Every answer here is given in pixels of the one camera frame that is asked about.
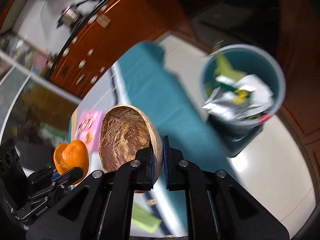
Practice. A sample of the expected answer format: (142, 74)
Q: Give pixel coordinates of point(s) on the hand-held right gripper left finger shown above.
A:
(151, 170)

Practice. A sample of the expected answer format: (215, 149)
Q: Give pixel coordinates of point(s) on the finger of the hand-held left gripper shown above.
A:
(71, 176)
(43, 175)

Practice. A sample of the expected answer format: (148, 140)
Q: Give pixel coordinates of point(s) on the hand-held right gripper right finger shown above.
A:
(166, 165)

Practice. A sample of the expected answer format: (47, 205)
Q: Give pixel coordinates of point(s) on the orange peel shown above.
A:
(72, 157)

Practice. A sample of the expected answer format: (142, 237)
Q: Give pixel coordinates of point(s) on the brown coconut shell bowl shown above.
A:
(125, 137)

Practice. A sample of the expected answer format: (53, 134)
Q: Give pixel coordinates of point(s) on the blue round trash bin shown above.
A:
(250, 135)

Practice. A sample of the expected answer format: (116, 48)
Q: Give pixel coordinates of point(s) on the white tissue packet green print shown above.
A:
(257, 90)

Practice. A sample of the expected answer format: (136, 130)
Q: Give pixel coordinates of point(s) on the flat green husk piece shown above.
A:
(145, 218)

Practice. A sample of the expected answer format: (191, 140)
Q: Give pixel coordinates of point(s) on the pink cardboard box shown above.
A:
(87, 127)

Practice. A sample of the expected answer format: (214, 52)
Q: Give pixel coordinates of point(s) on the teal and white tablecloth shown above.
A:
(155, 90)

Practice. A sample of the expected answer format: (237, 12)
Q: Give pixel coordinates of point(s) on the glass sliding door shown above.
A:
(30, 97)

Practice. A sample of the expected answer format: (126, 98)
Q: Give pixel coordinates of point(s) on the brown wooden drawer cabinet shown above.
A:
(120, 32)

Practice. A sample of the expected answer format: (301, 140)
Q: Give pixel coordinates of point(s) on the black appliance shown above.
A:
(232, 22)

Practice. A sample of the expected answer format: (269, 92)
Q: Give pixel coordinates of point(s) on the metal pot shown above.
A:
(68, 16)

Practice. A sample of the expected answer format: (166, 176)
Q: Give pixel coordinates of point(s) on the brown wooden door panel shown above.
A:
(300, 67)

